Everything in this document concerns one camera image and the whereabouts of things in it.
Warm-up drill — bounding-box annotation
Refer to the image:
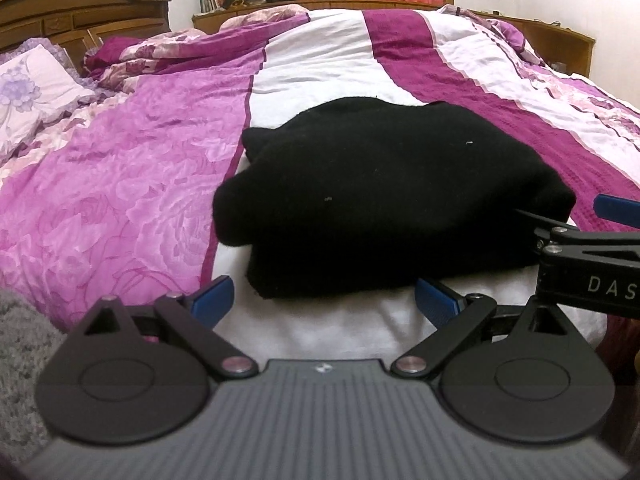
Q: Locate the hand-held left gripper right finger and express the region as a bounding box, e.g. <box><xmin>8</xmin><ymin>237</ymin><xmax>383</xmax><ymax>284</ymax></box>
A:
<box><xmin>391</xmin><ymin>278</ymin><xmax>576</xmax><ymax>381</ymax></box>

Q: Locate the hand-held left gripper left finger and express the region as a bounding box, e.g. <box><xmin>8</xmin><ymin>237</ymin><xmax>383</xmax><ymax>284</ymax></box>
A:
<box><xmin>70</xmin><ymin>275</ymin><xmax>261</xmax><ymax>381</ymax></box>

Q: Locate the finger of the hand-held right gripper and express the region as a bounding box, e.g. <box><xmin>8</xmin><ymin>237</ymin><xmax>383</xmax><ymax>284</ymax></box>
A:
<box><xmin>517</xmin><ymin>208</ymin><xmax>569</xmax><ymax>229</ymax></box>
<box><xmin>593</xmin><ymin>194</ymin><xmax>640</xmax><ymax>231</ymax></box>

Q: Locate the black knit cardigan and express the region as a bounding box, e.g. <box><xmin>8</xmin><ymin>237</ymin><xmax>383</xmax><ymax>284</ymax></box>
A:
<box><xmin>212</xmin><ymin>96</ymin><xmax>578</xmax><ymax>302</ymax></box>

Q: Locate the purple and white bedspread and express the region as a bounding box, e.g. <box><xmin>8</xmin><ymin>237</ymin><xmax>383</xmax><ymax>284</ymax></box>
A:
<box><xmin>0</xmin><ymin>2</ymin><xmax>640</xmax><ymax>361</ymax></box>

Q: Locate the grey fleece clothing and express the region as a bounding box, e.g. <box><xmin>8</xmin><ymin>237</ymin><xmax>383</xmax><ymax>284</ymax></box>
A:
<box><xmin>0</xmin><ymin>287</ymin><xmax>77</xmax><ymax>461</ymax></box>

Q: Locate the crumpled floral purple quilt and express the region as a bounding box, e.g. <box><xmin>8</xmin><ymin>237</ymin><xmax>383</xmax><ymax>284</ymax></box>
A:
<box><xmin>82</xmin><ymin>10</ymin><xmax>311</xmax><ymax>92</ymax></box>

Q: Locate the floral lilac pillow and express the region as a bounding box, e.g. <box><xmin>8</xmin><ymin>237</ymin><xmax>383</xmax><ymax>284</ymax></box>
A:
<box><xmin>0</xmin><ymin>37</ymin><xmax>99</xmax><ymax>162</ymax></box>

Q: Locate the carved wooden headboard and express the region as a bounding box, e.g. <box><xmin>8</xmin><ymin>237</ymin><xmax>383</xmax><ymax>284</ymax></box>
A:
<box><xmin>0</xmin><ymin>0</ymin><xmax>172</xmax><ymax>74</ymax></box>

